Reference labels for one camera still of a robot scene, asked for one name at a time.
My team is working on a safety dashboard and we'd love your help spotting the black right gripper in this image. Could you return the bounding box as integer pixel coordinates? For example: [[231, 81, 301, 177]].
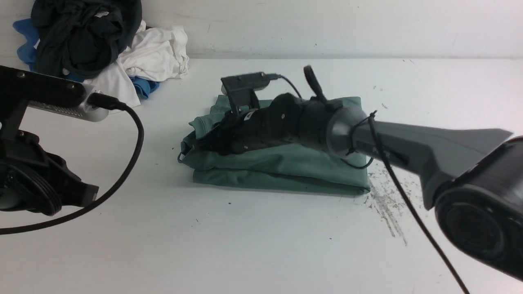
[[194, 93, 305, 156]]

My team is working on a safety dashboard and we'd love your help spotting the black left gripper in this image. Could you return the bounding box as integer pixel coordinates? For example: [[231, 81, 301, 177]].
[[0, 131, 99, 216]]

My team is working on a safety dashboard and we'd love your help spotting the green long-sleeve shirt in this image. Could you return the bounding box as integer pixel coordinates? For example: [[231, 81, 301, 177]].
[[177, 95, 371, 196]]

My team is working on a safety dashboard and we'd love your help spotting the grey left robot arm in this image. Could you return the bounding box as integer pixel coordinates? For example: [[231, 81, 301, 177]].
[[0, 131, 99, 216]]

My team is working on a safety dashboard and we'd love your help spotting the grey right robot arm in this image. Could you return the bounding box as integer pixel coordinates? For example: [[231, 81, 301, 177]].
[[195, 93, 523, 280]]

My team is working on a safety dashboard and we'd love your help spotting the blue crumpled garment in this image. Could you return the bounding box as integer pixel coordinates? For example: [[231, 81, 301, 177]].
[[12, 18, 159, 99]]

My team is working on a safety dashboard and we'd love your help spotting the white crumpled garment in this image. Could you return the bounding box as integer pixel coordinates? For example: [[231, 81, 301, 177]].
[[84, 21, 189, 107]]

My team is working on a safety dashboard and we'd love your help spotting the dark green crumpled garment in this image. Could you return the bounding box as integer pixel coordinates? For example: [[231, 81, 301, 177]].
[[31, 0, 142, 79]]

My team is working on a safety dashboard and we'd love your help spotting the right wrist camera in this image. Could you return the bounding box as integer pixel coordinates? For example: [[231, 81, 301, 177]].
[[221, 72, 270, 116]]

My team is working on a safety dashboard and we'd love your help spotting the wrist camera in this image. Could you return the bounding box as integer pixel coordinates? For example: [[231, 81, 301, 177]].
[[0, 66, 109, 140], [221, 72, 270, 116]]

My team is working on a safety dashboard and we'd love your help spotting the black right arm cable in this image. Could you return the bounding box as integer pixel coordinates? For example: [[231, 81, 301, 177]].
[[266, 65, 470, 294]]

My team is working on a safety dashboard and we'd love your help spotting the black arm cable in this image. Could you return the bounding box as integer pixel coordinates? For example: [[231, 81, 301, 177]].
[[0, 93, 145, 235], [266, 65, 470, 294]]

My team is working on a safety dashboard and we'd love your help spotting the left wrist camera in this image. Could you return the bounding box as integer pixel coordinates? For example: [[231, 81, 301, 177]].
[[0, 66, 109, 140]]

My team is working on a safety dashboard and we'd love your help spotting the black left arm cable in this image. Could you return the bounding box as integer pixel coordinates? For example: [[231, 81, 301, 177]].
[[0, 93, 145, 235]]

